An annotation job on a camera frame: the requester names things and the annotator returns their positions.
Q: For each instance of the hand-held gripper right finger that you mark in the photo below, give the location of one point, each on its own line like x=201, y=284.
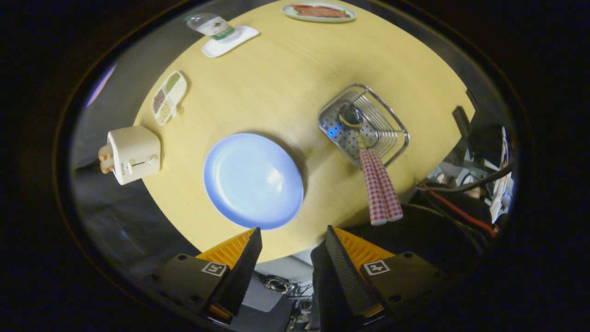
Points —
x=348, y=276

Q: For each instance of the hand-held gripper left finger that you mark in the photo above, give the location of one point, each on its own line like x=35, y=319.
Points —
x=242, y=272

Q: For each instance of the grey box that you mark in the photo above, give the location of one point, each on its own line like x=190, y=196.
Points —
x=265, y=299

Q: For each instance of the blue round plate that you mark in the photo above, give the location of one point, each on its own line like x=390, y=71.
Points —
x=253, y=180

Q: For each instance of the black backdrop cloth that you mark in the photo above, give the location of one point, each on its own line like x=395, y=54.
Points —
x=115, y=221

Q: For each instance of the white toaster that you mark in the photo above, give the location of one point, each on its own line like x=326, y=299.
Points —
x=136, y=154

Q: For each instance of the brown toast slice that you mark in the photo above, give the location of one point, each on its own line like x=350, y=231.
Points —
x=106, y=166
x=105, y=151

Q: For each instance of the white divided dish with beans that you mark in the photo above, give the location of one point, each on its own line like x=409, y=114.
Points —
x=168, y=97

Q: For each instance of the black table clamp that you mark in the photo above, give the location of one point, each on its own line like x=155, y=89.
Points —
x=461, y=121

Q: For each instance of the white square coaster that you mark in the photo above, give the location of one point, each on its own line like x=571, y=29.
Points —
x=239, y=39

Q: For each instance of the clear water bottle green cap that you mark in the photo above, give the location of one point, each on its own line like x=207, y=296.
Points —
x=212, y=25

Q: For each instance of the small pale green plate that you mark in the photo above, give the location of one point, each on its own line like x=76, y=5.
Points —
x=290, y=14

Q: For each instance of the red meat slices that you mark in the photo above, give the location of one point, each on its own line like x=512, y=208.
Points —
x=322, y=11

